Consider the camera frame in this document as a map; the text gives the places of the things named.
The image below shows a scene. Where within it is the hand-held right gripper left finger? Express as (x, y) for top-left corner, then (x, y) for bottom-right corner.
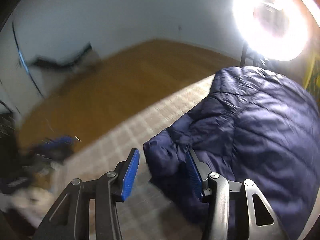
(32, 148), (140, 240)

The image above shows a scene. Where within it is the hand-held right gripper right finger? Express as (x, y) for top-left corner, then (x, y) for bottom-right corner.
(185, 149), (290, 240)

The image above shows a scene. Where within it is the navy puffer jacket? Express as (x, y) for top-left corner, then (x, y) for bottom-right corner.
(143, 66), (320, 240)

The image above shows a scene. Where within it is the black furniture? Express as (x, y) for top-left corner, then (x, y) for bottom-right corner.
(0, 100), (16, 140)

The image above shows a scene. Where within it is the yellow printed storage box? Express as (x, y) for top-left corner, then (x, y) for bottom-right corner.
(302, 52), (320, 95)

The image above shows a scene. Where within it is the bright ring light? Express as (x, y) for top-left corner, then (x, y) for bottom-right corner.
(232, 0), (314, 68)

